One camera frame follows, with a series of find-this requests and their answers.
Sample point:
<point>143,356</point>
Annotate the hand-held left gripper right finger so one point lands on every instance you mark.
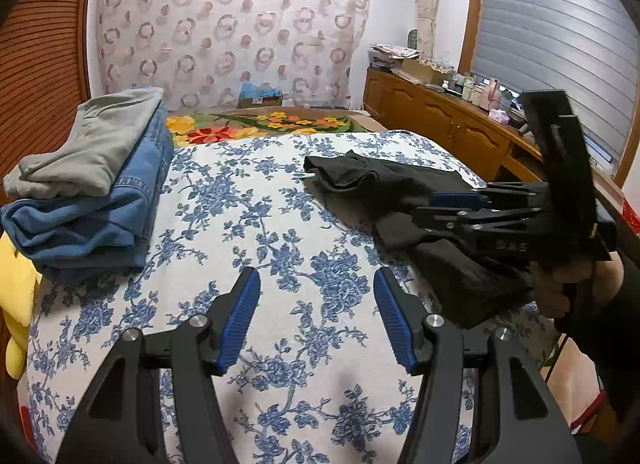
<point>395,324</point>

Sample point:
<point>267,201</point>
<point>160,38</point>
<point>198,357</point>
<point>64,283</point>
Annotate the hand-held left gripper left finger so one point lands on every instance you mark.
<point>240,314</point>

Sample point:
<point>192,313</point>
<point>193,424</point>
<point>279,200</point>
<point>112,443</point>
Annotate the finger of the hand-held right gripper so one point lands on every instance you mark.
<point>455,200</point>
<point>450,219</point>

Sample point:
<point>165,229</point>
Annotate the black pants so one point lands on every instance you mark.
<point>400,183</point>

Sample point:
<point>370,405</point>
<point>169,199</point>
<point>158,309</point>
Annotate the person's right forearm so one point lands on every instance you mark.
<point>605,344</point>

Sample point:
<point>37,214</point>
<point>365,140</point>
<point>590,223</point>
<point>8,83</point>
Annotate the folded grey pants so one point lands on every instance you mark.
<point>95,143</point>

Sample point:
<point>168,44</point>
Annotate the person's right hand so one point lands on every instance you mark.
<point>555,289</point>

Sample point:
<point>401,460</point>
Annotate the blue floral white bedspread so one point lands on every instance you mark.
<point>280,254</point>

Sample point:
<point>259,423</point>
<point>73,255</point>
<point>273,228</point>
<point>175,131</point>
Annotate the pink tissue box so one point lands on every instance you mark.
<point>498,116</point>

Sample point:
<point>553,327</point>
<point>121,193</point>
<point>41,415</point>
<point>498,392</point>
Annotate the wooden sideboard cabinet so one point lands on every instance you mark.
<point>440,113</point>

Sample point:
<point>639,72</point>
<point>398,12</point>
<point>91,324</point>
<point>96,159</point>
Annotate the pink bottle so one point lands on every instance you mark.
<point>491,93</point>

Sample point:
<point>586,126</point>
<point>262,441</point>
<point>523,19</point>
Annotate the group of small bottles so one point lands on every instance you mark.
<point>465,86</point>

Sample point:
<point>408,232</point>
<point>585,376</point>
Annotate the open cardboard box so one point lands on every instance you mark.
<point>420,72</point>

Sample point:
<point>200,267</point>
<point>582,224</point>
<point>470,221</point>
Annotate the stack of papers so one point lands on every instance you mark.
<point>392,53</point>

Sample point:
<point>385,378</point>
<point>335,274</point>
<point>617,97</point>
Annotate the folded blue jeans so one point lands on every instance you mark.
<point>100,224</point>

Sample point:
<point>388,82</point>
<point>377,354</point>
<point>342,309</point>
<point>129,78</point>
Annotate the colourful flower blanket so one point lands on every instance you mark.
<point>240,126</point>

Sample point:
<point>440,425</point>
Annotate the beige lace curtain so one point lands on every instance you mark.
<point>427,3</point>

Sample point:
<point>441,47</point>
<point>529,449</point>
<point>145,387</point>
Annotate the box with blue cloth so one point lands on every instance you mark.
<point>257,93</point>

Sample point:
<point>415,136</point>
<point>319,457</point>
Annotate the yellow plush toy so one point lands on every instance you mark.
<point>15,304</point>

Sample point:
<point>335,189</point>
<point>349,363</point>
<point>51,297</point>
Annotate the wooden slatted wardrobe door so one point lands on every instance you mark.
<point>40,53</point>

